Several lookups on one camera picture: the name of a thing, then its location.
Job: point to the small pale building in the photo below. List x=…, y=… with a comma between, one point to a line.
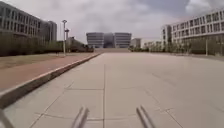
x=135, y=42

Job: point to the dry grass patch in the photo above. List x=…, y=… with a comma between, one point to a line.
x=20, y=60

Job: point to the street lamp pole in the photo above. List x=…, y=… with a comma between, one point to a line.
x=67, y=35
x=64, y=36

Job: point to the grey stone kerb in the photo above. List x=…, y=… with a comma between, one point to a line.
x=36, y=81

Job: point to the hedge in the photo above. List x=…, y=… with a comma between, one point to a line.
x=23, y=44

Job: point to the fence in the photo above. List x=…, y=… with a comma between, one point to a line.
x=206, y=46

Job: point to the grey concrete slab pavement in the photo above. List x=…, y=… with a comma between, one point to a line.
x=133, y=80

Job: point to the white multi-storey building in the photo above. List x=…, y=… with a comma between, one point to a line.
x=200, y=26

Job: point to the round glass building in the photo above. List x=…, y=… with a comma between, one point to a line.
x=108, y=40

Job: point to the robot's own part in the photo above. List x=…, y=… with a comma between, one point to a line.
x=145, y=118
x=80, y=118

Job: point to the red brick pavement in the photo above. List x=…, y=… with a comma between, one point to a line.
x=26, y=71

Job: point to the grey multi-storey building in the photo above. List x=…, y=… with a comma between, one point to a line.
x=20, y=21

